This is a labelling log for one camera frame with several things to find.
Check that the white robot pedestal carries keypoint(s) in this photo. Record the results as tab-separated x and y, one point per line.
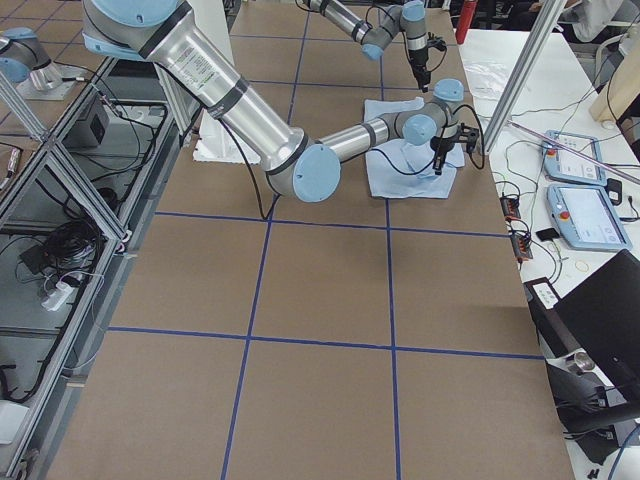
215	144

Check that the aluminium frame post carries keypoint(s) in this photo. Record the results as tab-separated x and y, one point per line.
536	40

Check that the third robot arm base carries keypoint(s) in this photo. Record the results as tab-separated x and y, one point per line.
27	65

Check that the clear plastic bag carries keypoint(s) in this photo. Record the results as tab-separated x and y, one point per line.
487	79

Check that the grey electronics box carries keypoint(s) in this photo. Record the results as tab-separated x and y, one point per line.
89	129

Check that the upper blue teach pendant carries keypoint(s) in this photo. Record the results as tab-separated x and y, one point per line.
561	165

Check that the red cylinder bottle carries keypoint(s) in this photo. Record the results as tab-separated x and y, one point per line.
465	20

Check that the black laptop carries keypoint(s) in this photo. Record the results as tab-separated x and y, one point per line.
600	316

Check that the metal rod green tip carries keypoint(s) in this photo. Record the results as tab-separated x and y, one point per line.
552	142

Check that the white power strip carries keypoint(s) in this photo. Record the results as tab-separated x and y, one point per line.
58	296

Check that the blue teach pendant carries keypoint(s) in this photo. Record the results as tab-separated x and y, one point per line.
561	165
585	218

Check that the lower blue teach pendant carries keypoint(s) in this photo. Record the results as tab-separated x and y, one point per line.
585	218

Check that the light blue button shirt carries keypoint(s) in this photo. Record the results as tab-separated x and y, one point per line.
402	167

